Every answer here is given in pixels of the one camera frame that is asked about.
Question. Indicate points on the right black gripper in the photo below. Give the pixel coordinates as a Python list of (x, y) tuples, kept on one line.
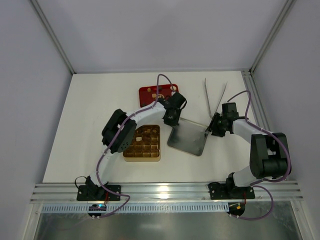
[(215, 126)]

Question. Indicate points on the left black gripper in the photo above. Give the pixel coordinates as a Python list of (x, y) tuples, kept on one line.
[(171, 119)]

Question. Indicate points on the silver tin lid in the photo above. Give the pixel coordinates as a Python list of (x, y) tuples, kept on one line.
[(189, 137)]

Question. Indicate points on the metal tongs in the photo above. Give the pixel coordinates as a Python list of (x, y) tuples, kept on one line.
[(214, 91)]

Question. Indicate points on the white square chocolate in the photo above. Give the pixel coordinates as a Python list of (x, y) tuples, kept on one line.
[(139, 139)]

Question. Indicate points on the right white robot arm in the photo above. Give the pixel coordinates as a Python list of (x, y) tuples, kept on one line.
[(269, 158)]

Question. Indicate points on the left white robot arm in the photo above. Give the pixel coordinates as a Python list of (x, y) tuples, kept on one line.
[(117, 136)]

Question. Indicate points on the red chocolate tray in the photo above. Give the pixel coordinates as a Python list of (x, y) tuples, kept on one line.
[(147, 94)]

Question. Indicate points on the gold chocolate box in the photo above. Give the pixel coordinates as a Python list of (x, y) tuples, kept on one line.
[(149, 149)]

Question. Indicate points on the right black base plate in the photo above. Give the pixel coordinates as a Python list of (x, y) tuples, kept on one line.
[(224, 191)]

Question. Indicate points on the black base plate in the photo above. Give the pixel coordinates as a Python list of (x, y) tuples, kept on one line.
[(86, 193), (224, 191)]

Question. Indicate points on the slotted cable duct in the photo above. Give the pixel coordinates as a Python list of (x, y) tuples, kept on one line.
[(135, 207)]

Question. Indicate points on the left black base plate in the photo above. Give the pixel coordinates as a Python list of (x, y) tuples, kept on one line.
[(86, 193)]

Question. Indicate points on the aluminium rail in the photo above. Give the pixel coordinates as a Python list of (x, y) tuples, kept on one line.
[(287, 190)]

